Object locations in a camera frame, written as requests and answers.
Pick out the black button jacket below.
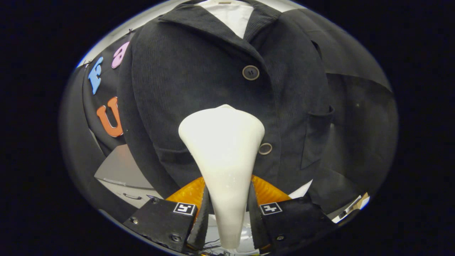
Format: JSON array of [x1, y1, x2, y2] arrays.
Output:
[[117, 0, 370, 214]]

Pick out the black backdrop cloth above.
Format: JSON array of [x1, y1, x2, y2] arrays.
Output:
[[60, 7, 398, 221]]

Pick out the black floor cables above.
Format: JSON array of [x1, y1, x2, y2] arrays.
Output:
[[203, 239, 228, 256]]

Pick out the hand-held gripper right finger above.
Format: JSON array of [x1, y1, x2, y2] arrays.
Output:
[[248, 174, 336, 254]]

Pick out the white mannequin torso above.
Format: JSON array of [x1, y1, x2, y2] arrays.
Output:
[[197, 0, 313, 199]]

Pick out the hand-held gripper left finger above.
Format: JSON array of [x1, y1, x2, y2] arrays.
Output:
[[123, 177, 211, 254]]

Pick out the white garment steamer head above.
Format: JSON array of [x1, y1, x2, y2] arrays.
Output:
[[178, 104, 266, 249]]

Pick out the small cardboard box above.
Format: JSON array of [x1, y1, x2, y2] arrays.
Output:
[[332, 192, 370, 224]]

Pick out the grey drawer cabinet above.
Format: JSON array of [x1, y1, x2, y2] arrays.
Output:
[[94, 144, 164, 210]]

